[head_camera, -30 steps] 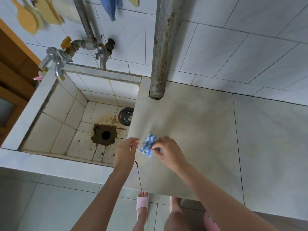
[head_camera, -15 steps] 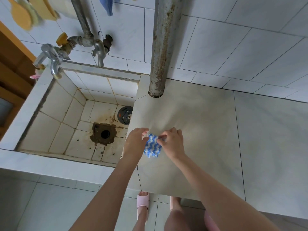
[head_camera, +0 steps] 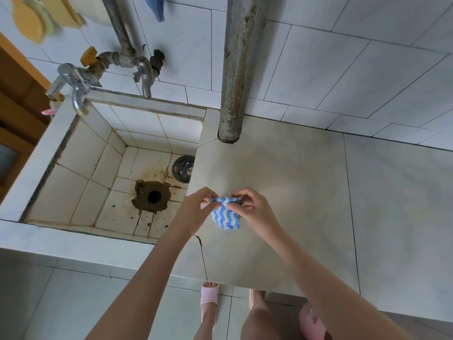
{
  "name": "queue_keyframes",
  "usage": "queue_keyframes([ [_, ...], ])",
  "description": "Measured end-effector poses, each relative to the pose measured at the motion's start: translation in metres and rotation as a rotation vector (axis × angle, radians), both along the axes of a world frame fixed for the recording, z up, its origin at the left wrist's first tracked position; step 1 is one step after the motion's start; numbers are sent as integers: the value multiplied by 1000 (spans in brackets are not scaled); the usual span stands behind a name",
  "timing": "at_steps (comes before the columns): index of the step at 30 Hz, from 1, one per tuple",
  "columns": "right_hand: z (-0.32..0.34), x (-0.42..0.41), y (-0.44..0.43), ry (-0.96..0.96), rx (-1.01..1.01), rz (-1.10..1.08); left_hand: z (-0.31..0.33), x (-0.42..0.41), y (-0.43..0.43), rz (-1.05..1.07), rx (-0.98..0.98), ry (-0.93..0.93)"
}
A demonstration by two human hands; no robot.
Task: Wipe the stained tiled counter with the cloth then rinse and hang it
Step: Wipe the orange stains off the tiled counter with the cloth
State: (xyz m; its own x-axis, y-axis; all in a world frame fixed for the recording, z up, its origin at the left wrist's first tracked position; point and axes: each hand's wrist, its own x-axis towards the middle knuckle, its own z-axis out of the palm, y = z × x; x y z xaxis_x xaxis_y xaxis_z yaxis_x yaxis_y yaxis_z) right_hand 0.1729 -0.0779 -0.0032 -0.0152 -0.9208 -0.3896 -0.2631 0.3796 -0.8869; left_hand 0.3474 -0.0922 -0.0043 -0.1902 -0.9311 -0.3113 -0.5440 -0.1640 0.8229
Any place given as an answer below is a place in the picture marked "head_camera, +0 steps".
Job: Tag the person's left forearm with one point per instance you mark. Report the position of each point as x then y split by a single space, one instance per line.
141 290

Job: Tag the white tiled sink basin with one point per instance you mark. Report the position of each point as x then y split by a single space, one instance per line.
85 166

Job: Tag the chrome faucet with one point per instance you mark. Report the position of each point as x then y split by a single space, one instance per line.
72 79

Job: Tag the person's left pink slipper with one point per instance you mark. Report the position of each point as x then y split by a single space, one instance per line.
209 297

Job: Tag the person's left leg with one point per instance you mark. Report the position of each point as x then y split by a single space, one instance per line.
205 327

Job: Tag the grey water supply pipe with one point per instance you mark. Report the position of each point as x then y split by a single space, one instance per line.
118 24

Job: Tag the rusty grey metal pipe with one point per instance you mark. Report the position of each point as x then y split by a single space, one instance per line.
240 74

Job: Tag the blue white wavy cloth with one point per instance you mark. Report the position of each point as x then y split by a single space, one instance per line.
224 219

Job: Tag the pink trash bin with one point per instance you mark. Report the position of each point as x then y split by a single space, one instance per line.
313 325

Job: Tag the person's right pink slipper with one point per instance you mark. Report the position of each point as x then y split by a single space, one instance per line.
251 299

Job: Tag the person's right leg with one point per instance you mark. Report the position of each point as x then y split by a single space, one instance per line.
260 322

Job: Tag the blue hanging cloth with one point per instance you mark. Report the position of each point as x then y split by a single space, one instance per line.
157 7

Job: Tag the person's left hand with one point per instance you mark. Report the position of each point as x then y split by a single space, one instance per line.
193 215

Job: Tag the black round drain stopper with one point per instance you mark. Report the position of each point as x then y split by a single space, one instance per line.
183 169

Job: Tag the yellow hanging brush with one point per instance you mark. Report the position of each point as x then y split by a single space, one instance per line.
28 21

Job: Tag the person's pink slipper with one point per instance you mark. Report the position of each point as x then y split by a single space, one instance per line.
209 297
251 299

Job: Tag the person's right hand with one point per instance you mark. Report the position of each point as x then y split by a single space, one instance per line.
256 212

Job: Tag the black tap knob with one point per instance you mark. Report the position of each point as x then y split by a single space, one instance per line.
157 60

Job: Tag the person's right forearm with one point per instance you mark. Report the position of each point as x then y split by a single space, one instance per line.
329 290

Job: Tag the person's leg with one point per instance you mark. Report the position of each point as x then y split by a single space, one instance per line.
205 327
260 322

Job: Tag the small pink object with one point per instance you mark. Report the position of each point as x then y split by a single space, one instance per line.
49 112

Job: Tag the white hanging item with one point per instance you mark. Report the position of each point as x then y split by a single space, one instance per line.
93 10

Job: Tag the brown wooden door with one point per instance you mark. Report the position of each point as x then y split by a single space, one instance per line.
21 102

